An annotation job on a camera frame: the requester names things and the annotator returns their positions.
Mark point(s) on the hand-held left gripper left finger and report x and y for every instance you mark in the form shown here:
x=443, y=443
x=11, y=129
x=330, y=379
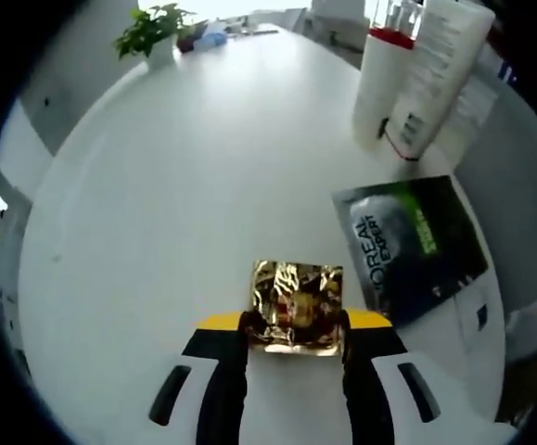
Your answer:
x=226, y=394

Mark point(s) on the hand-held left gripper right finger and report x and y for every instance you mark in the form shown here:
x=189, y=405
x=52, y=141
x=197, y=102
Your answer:
x=365, y=394

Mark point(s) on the gold foil skincare sachet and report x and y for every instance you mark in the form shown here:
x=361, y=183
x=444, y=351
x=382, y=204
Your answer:
x=296, y=301

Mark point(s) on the small clear skincare sachet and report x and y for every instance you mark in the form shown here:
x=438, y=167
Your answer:
x=479, y=324

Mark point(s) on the green black skincare sachet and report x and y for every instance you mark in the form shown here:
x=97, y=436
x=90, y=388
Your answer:
x=412, y=250

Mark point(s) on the white skincare pump bottle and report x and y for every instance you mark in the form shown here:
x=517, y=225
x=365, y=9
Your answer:
x=379, y=92

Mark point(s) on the beige skincare tube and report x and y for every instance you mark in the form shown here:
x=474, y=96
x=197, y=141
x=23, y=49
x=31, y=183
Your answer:
x=444, y=69

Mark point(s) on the small dark plant pot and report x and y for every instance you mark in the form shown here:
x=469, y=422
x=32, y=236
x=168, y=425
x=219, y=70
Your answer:
x=187, y=42

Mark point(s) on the blue tissue pack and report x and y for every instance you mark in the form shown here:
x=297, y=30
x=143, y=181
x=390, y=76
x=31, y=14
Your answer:
x=212, y=39

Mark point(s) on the green potted plant white pot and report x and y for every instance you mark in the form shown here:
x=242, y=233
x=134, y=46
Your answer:
x=149, y=32

